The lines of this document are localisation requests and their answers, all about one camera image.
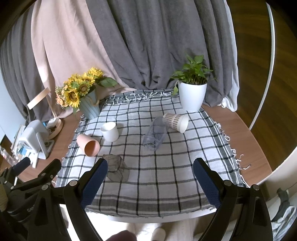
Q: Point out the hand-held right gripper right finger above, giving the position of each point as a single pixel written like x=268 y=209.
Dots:
x=208 y=185

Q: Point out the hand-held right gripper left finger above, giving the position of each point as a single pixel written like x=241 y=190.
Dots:
x=94 y=185

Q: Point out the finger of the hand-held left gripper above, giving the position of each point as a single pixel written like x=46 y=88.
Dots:
x=22 y=165
x=47 y=170

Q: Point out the dark grey glass cup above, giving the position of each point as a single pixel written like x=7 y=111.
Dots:
x=118 y=168

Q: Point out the pink cup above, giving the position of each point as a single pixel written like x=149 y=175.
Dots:
x=86 y=143

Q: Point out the white cup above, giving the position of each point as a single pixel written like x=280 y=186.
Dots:
x=110 y=133

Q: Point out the patterned paper cup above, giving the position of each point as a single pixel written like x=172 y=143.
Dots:
x=174 y=120

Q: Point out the clear plastic cup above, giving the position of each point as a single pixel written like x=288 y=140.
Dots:
x=155 y=134

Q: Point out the white desktop device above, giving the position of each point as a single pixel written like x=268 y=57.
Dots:
x=34 y=136

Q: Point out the wooden white desk lamp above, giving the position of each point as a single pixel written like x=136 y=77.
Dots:
x=55 y=125

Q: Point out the checkered grey white cloth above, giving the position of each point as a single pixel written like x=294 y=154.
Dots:
x=162 y=173

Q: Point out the white slipper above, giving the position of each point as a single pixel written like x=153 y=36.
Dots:
x=159 y=233

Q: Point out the blue ribbed vase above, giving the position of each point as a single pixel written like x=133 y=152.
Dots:
x=90 y=109

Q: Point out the grey white cloth heap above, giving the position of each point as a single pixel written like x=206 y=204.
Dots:
x=282 y=208

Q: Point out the grey curtain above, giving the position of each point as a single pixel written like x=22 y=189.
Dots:
x=157 y=46
x=18 y=76

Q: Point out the white plant pot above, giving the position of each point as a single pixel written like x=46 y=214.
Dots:
x=192 y=97

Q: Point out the sunflower bouquet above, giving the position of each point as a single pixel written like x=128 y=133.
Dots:
x=77 y=85

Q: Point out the green leafy plant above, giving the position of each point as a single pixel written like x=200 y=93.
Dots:
x=193 y=71

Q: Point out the white curtain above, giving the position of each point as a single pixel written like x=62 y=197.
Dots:
x=233 y=69

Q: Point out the pink curtain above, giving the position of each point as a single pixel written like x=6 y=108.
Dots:
x=65 y=46

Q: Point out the white curved rail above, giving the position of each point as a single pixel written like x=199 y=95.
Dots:
x=271 y=58

